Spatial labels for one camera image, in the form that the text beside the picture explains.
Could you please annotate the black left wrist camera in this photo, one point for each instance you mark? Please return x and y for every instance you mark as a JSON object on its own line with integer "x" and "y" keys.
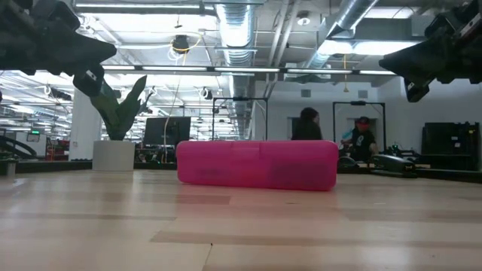
{"x": 89, "y": 81}

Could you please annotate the black frame bar with lights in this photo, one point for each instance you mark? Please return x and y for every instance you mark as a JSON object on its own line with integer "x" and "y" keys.
{"x": 244, "y": 70}

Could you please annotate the black rounded device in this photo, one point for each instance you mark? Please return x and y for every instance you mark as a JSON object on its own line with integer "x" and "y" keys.
{"x": 393, "y": 163}

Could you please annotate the green leafy plant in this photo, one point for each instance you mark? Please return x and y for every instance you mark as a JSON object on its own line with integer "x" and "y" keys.
{"x": 118, "y": 116}

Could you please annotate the black overhead camera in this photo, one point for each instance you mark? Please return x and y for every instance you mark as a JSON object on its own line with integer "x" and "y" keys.
{"x": 180, "y": 43}

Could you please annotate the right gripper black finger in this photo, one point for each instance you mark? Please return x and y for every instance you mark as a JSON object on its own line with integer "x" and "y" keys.
{"x": 423, "y": 71}
{"x": 418, "y": 52}

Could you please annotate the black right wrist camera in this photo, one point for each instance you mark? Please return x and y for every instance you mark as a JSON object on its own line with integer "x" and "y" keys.
{"x": 417, "y": 91}

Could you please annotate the green exit sign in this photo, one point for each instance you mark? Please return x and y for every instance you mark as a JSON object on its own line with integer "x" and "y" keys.
{"x": 35, "y": 132}

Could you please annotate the red tool cart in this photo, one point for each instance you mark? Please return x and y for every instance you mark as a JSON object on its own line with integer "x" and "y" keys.
{"x": 56, "y": 150}

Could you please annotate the black background robot arm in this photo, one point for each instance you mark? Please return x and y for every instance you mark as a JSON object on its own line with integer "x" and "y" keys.
{"x": 404, "y": 150}

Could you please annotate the round ceiling fixture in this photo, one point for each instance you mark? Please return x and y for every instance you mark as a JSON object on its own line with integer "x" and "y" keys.
{"x": 303, "y": 19}

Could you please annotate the black computer monitor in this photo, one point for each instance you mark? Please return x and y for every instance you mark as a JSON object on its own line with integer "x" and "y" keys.
{"x": 167, "y": 130}

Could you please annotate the white square planter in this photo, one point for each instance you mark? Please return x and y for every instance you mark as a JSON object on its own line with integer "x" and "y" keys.
{"x": 113, "y": 156}

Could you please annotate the white pillar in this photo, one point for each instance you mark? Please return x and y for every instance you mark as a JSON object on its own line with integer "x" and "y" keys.
{"x": 81, "y": 135}

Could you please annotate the grey metal post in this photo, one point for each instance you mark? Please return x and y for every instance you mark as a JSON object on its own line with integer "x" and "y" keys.
{"x": 11, "y": 168}

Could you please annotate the silver ventilation duct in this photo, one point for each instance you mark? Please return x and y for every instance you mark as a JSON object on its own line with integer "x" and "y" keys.
{"x": 237, "y": 30}
{"x": 350, "y": 15}

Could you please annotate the grey rounded object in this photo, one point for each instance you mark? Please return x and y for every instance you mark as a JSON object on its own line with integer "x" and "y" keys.
{"x": 347, "y": 163}

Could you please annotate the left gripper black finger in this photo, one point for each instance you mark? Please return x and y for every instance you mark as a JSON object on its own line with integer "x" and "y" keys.
{"x": 96, "y": 44}
{"x": 92, "y": 59}

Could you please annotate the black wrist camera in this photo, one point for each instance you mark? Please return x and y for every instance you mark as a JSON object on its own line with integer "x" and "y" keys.
{"x": 417, "y": 91}
{"x": 89, "y": 81}

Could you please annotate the person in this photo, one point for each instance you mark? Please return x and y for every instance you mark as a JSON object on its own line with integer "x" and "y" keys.
{"x": 307, "y": 126}
{"x": 361, "y": 143}

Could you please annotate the grey wall vent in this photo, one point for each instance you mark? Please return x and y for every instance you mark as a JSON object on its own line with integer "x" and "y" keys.
{"x": 362, "y": 94}
{"x": 306, "y": 93}

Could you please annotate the black storage cabinet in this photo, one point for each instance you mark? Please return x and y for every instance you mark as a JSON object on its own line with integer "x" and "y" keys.
{"x": 452, "y": 147}

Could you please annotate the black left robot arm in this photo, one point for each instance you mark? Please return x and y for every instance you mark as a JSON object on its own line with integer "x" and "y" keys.
{"x": 22, "y": 148}

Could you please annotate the pink plastic pencil box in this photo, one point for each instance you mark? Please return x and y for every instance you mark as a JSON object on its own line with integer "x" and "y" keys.
{"x": 256, "y": 165}

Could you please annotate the black robot station frame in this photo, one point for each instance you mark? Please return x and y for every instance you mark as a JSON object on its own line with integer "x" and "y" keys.
{"x": 241, "y": 99}
{"x": 357, "y": 102}

